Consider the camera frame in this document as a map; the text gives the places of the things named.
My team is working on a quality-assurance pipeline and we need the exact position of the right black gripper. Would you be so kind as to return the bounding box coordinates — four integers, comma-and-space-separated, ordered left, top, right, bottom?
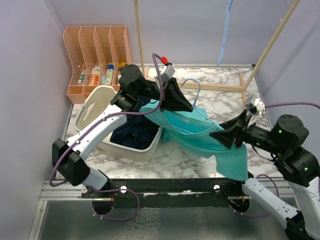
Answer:
209, 108, 285, 155

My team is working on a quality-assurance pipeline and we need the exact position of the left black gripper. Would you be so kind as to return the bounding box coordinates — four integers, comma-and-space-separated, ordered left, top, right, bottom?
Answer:
135, 76, 194, 112

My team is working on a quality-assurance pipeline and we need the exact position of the blue hanger of teal shirt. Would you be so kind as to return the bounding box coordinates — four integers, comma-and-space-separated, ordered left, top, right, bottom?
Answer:
164, 78, 222, 135

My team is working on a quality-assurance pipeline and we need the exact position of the teal t shirt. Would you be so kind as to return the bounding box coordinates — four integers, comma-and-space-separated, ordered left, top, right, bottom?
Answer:
145, 108, 249, 181

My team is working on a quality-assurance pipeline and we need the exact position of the navy blue t shirt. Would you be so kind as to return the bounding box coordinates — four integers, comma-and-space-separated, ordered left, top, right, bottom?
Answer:
109, 115, 159, 150

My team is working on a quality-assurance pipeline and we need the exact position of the light blue wire hanger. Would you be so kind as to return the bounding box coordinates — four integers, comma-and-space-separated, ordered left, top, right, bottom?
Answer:
217, 0, 234, 67

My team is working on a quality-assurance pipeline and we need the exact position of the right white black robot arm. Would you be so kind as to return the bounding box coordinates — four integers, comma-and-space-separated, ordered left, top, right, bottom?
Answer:
209, 111, 320, 240

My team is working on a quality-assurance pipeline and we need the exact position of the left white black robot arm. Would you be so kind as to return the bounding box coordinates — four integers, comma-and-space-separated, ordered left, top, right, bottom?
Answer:
50, 63, 193, 198

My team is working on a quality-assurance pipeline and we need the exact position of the wooden clothes rack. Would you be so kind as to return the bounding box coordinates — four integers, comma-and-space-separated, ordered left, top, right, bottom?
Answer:
132, 0, 303, 112

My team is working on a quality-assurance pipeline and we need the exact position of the yellow black sponge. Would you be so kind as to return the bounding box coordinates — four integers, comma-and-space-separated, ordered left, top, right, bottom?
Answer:
118, 62, 127, 72

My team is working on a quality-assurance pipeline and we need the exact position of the green white box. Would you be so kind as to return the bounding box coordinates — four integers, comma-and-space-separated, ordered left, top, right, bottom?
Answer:
104, 63, 114, 85

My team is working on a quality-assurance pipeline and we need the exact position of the cream plastic laundry basket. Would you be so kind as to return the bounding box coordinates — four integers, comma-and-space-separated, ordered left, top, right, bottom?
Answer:
74, 86, 163, 162

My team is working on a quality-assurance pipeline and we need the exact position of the orange white packet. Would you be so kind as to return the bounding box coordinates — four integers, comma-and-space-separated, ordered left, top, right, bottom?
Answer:
88, 64, 101, 86

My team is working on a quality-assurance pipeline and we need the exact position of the orange plastic file organizer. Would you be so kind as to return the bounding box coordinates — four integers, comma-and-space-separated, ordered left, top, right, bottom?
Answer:
63, 26, 132, 104

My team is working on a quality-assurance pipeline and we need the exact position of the small bottle in organizer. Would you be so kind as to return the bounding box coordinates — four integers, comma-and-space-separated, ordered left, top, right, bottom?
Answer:
77, 71, 86, 85

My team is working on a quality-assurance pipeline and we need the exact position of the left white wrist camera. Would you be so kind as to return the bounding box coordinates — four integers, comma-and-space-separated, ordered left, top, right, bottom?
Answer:
155, 64, 175, 84

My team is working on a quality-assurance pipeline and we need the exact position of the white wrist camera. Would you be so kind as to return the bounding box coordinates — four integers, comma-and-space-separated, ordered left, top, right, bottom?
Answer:
155, 64, 175, 84
244, 95, 266, 126

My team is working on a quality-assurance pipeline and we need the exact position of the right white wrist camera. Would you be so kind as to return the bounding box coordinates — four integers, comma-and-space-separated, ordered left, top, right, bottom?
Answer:
244, 95, 266, 126

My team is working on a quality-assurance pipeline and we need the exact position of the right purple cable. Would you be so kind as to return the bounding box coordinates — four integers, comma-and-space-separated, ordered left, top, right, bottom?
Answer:
228, 101, 320, 218

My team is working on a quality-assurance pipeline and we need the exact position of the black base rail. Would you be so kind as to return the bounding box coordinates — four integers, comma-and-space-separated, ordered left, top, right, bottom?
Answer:
81, 177, 243, 209

